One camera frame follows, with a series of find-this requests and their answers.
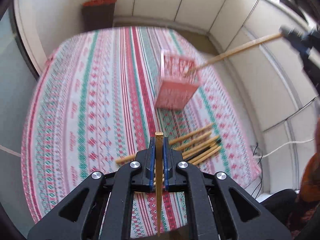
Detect dark bin with red bag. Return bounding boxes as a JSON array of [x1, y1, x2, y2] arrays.
[[81, 0, 117, 32]]

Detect black tipped chopstick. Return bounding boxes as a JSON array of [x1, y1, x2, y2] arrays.
[[184, 138, 221, 161]]

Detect patterned red green tablecloth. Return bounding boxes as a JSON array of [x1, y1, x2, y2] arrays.
[[21, 26, 262, 238]]

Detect white power cable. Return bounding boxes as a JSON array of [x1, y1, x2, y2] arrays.
[[253, 138, 316, 158]]

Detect wooden chopstick on table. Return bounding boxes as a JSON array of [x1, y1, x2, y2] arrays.
[[175, 131, 212, 151], [190, 146, 222, 165], [182, 136, 220, 159], [169, 122, 214, 145]]

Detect pink perforated utensil holder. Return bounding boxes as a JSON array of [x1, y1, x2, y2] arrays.
[[155, 49, 201, 111]]

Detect black cable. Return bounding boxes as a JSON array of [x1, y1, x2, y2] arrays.
[[251, 96, 318, 198]]

